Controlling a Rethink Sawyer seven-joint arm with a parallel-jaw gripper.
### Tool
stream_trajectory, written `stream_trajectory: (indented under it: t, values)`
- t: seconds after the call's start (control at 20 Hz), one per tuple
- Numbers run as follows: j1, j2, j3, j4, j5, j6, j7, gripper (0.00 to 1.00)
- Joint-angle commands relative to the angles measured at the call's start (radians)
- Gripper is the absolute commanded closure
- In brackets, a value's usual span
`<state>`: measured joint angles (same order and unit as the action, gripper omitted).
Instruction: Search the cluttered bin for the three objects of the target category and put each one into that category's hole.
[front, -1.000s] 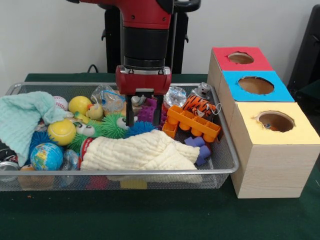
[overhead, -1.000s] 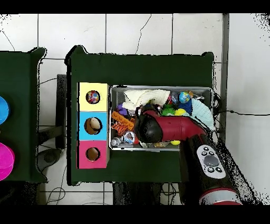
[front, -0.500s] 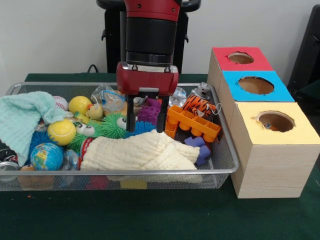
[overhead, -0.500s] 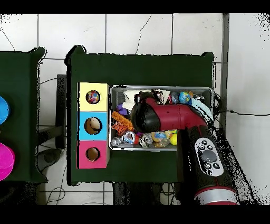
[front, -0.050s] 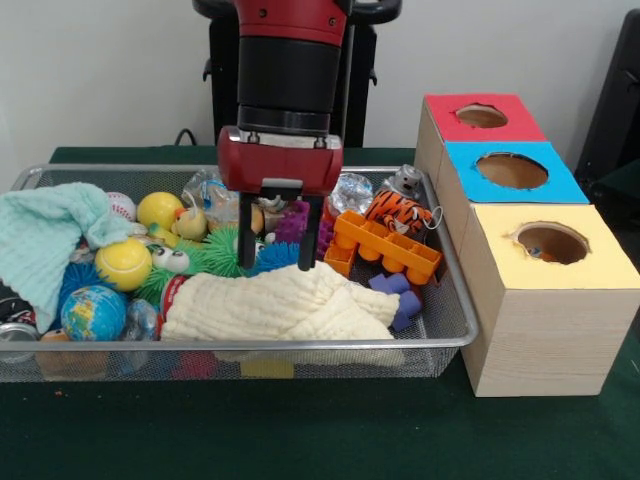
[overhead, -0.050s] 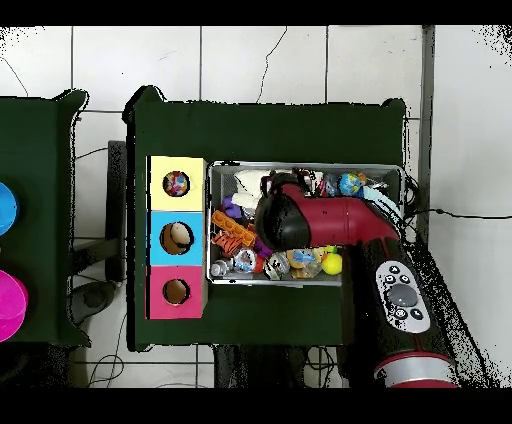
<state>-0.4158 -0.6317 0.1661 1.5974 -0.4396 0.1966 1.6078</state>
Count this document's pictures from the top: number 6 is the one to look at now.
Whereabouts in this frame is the cream muslin cloth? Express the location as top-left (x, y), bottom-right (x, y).
top-left (231, 169), bottom-right (273, 211)

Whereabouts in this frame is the colourful dotted cloth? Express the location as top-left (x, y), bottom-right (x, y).
top-left (162, 170), bottom-right (191, 198)

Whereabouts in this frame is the mint green muslin cloth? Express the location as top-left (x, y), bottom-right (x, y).
top-left (361, 186), bottom-right (403, 219)

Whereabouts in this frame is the wooden box with three holes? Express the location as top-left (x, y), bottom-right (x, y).
top-left (144, 154), bottom-right (209, 321)

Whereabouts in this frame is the orange toy building block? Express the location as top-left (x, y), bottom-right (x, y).
top-left (210, 209), bottom-right (258, 248)

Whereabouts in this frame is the tiger plush toy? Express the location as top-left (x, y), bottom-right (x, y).
top-left (211, 231), bottom-right (246, 259)

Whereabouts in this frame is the crumpled clear plastic packet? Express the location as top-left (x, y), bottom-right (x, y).
top-left (234, 247), bottom-right (258, 274)

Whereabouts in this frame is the dark green tablecloth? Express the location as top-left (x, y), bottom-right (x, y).
top-left (122, 84), bottom-right (408, 354)
top-left (0, 88), bottom-right (92, 348)

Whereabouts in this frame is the plain yellow ball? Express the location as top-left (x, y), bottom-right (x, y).
top-left (321, 252), bottom-right (344, 276)

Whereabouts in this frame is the globe print ball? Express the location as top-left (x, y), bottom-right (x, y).
top-left (338, 172), bottom-right (363, 197)

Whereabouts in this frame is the blue plastic bowl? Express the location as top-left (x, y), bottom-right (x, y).
top-left (0, 181), bottom-right (21, 238)

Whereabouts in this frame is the magenta plastic bowl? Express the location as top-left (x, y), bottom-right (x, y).
top-left (0, 269), bottom-right (30, 344)

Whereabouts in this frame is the silver wire mesh bin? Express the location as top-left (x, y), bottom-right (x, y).
top-left (206, 160), bottom-right (406, 288)

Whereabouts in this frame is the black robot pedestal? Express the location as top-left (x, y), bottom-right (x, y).
top-left (213, 344), bottom-right (310, 389)

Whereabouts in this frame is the black cable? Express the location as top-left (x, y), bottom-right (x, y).
top-left (403, 206), bottom-right (512, 221)

